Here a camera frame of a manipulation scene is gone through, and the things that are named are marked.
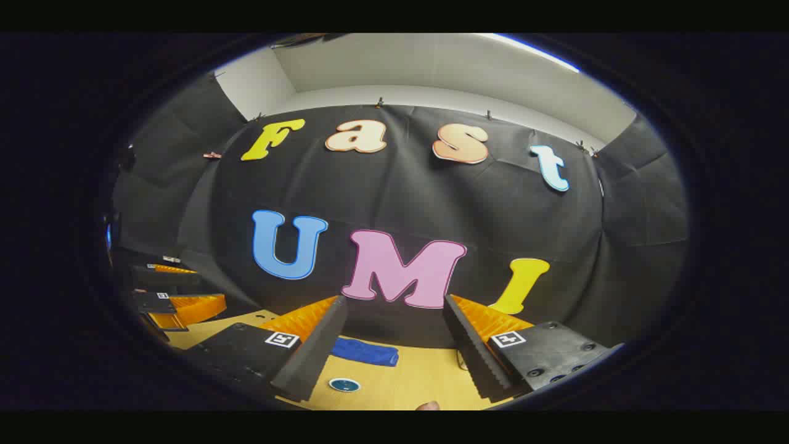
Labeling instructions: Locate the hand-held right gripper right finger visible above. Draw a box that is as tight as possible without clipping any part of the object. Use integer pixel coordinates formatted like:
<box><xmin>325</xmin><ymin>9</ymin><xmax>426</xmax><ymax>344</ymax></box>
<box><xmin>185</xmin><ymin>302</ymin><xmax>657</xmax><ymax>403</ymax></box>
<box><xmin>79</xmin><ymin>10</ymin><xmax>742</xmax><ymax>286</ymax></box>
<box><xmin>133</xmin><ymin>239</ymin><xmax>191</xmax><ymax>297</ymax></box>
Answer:
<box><xmin>443</xmin><ymin>294</ymin><xmax>624</xmax><ymax>405</ymax></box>

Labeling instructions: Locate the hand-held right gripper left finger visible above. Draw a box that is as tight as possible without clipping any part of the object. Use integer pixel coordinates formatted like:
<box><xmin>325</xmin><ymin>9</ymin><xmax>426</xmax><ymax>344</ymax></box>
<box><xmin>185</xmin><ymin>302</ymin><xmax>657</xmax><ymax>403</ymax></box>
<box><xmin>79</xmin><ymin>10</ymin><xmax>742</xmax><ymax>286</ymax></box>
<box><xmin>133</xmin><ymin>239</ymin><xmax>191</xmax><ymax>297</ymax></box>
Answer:
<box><xmin>182</xmin><ymin>295</ymin><xmax>349</xmax><ymax>408</ymax></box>

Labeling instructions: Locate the blue towel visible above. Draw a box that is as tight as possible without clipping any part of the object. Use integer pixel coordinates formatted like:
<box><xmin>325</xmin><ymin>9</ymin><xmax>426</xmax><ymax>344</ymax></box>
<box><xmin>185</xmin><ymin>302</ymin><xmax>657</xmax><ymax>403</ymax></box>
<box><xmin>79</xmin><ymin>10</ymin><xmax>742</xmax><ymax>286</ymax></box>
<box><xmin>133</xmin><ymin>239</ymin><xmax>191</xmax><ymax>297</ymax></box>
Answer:
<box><xmin>332</xmin><ymin>337</ymin><xmax>399</xmax><ymax>368</ymax></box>

